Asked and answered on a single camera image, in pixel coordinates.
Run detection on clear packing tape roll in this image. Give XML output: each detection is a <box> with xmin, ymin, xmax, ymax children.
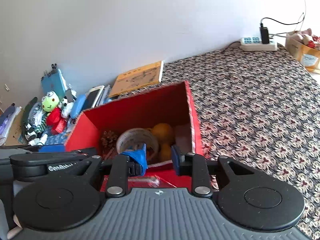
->
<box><xmin>116</xmin><ymin>128</ymin><xmax>159</xmax><ymax>163</ymax></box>

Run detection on red cardboard storage box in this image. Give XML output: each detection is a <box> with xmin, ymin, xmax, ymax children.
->
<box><xmin>64</xmin><ymin>80</ymin><xmax>205</xmax><ymax>192</ymax></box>

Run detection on green frog plush toy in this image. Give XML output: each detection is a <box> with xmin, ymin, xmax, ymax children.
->
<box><xmin>22</xmin><ymin>91</ymin><xmax>60</xmax><ymax>141</ymax></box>

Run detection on pink rectangular block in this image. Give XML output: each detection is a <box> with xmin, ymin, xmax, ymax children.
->
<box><xmin>174</xmin><ymin>124</ymin><xmax>193</xmax><ymax>153</ymax></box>

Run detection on brown pine cone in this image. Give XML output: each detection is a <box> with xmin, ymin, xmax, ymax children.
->
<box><xmin>100</xmin><ymin>131</ymin><xmax>118</xmax><ymax>155</ymax></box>

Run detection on white panda plush toy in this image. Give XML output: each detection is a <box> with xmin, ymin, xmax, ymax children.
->
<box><xmin>60</xmin><ymin>96</ymin><xmax>74</xmax><ymax>119</ymax></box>

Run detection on yellow round toy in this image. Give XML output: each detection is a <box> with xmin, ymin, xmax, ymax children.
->
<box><xmin>151</xmin><ymin>123</ymin><xmax>175</xmax><ymax>162</ymax></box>

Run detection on brown cardboard box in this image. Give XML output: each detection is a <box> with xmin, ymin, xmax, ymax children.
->
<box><xmin>3</xmin><ymin>110</ymin><xmax>26</xmax><ymax>146</ymax></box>

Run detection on blue glasses case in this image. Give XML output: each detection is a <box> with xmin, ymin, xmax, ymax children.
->
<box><xmin>70</xmin><ymin>94</ymin><xmax>86</xmax><ymax>119</ymax></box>

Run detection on white tablet device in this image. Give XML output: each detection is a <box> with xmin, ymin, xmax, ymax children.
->
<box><xmin>82</xmin><ymin>85</ymin><xmax>105</xmax><ymax>110</ymax></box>

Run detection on yellow paperback book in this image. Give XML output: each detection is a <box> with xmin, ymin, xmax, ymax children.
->
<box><xmin>109</xmin><ymin>61</ymin><xmax>164</xmax><ymax>98</ymax></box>

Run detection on patterned floral table cloth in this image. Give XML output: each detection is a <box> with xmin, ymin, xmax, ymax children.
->
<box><xmin>117</xmin><ymin>43</ymin><xmax>320</xmax><ymax>239</ymax></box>

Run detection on white power strip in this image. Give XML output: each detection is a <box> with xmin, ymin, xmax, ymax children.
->
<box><xmin>240</xmin><ymin>37</ymin><xmax>278</xmax><ymax>51</ymax></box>

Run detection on black power adapter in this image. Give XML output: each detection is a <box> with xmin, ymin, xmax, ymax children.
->
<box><xmin>260</xmin><ymin>23</ymin><xmax>270</xmax><ymax>44</ymax></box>

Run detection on brown paper gift bag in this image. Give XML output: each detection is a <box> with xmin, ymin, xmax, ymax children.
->
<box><xmin>285</xmin><ymin>28</ymin><xmax>319</xmax><ymax>74</ymax></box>

